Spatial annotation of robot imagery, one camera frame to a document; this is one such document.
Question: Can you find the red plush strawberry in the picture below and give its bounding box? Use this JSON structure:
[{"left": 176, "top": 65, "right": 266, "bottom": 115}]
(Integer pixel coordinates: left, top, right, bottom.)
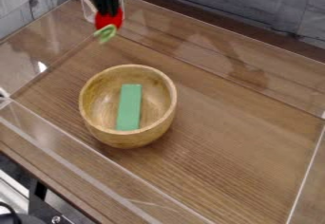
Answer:
[{"left": 93, "top": 9, "right": 123, "bottom": 44}]

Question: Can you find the wooden bowl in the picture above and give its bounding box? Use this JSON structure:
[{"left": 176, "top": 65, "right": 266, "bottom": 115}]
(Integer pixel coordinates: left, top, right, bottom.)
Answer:
[{"left": 79, "top": 65, "right": 178, "bottom": 149}]

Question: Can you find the green rectangular block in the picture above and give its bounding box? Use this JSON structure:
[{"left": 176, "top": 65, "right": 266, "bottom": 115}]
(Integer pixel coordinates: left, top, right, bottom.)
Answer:
[{"left": 115, "top": 84, "right": 142, "bottom": 131}]

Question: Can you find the black metal table leg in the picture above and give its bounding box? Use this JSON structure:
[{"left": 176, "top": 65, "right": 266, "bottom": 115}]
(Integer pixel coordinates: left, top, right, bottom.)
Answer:
[{"left": 28, "top": 179, "right": 87, "bottom": 224}]

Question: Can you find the clear acrylic corner bracket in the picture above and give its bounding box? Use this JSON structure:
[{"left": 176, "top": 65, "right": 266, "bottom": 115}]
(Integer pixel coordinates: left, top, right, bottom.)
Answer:
[{"left": 79, "top": 0, "right": 127, "bottom": 29}]

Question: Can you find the black cable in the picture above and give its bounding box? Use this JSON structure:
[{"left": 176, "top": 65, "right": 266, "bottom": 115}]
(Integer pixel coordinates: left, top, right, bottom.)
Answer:
[{"left": 0, "top": 202, "right": 20, "bottom": 224}]

